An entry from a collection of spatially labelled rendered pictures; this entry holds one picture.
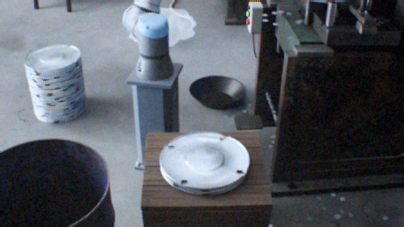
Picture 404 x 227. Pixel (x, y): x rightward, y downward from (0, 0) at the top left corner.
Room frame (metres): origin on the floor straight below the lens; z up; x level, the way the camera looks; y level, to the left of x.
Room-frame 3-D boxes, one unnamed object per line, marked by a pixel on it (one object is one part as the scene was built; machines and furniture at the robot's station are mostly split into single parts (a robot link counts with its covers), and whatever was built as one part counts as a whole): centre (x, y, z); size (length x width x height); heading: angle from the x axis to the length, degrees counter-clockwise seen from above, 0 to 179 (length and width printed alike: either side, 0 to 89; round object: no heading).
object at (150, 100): (1.64, 0.21, 0.23); 0.19 x 0.19 x 0.45; 80
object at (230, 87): (2.15, -0.05, 0.04); 0.30 x 0.30 x 0.07
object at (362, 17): (1.58, -0.57, 0.76); 0.17 x 0.06 x 0.10; 5
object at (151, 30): (1.64, 0.21, 0.62); 0.13 x 0.12 x 0.14; 30
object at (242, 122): (1.74, -0.42, 0.14); 0.59 x 0.10 x 0.05; 95
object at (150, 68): (1.64, 0.21, 0.50); 0.15 x 0.15 x 0.10
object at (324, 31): (1.75, -0.55, 0.68); 0.45 x 0.30 x 0.06; 5
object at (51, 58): (2.04, 0.79, 0.31); 0.29 x 0.29 x 0.01
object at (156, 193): (1.19, 0.00, 0.18); 0.40 x 0.38 x 0.35; 93
